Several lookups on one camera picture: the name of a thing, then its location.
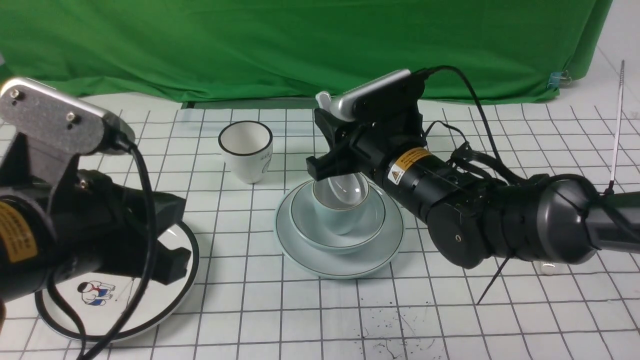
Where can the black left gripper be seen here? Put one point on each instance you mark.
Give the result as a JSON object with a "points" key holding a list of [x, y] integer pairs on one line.
{"points": [[109, 227]]}

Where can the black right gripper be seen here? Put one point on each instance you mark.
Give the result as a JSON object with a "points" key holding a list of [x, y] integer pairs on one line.
{"points": [[387, 125]]}

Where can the pale blue cup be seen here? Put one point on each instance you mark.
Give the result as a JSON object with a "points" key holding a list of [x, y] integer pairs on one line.
{"points": [[341, 207]]}

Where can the pale blue bowl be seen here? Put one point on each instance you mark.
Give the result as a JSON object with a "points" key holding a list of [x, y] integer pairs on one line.
{"points": [[308, 226]]}

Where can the plain white spoon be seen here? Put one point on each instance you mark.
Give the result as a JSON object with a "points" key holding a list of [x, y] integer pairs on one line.
{"points": [[348, 189]]}

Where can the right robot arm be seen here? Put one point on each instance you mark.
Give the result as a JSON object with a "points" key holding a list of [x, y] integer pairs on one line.
{"points": [[561, 218]]}

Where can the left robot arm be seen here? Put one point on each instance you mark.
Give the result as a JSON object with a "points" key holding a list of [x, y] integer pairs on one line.
{"points": [[31, 248]]}

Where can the black-rimmed cartoon plate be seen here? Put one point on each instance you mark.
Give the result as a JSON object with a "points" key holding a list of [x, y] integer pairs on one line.
{"points": [[99, 299]]}

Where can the white cup black rim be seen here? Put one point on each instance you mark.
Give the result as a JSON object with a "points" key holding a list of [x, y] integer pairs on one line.
{"points": [[247, 148]]}

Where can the pale blue plate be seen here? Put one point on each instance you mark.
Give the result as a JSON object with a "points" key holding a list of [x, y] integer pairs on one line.
{"points": [[373, 243]]}

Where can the grid-patterned tablecloth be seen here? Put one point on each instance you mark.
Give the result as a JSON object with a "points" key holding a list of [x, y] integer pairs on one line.
{"points": [[249, 302]]}

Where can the green backdrop cloth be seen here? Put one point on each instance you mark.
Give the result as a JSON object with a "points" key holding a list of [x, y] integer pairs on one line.
{"points": [[205, 50]]}

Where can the blue binder clip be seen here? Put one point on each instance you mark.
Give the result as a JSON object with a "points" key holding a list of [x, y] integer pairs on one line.
{"points": [[559, 79]]}

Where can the white spoon with label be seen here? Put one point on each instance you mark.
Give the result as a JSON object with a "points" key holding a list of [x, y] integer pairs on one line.
{"points": [[547, 268]]}

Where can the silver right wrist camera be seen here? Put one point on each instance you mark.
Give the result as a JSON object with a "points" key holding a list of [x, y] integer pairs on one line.
{"points": [[343, 106]]}

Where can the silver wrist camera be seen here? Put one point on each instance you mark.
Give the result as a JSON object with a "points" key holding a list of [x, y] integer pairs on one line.
{"points": [[61, 121], [343, 106]]}

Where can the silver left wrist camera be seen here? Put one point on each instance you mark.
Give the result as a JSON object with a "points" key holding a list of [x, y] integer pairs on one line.
{"points": [[61, 121]]}

